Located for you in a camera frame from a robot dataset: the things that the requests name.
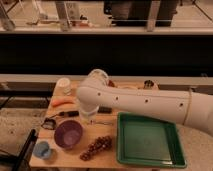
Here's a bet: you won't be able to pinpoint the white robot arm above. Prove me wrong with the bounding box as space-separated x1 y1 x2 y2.
76 69 213 136

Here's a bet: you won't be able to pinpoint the purple bowl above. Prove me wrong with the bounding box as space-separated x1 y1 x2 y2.
54 120 83 149

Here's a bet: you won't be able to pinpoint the red orange bowl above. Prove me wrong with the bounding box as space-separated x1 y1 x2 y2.
108 80 115 87

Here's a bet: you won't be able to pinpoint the black rectangular block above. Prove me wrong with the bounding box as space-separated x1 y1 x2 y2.
98 106 112 114

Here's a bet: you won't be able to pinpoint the bunch of dark grapes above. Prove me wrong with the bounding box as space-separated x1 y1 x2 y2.
79 136 112 161

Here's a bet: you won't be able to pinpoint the orange carrot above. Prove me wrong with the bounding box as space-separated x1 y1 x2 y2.
51 99 74 107

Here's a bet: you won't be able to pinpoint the clear glass with white lid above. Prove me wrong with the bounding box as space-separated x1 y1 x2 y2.
56 78 71 95

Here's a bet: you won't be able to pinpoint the yellow tongs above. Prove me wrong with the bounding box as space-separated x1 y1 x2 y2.
117 85 138 90

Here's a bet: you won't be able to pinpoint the green plastic tray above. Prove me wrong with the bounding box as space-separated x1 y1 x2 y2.
116 112 187 168

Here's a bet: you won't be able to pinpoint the small blue cup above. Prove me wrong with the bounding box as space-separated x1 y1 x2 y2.
33 141 51 159

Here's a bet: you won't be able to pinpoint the small metal cup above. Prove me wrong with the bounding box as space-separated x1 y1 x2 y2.
144 80 154 89

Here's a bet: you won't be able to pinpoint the black stand bar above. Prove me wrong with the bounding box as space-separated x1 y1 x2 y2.
12 129 36 171

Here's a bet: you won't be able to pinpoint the black handled brush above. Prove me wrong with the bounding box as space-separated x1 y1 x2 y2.
49 111 79 119

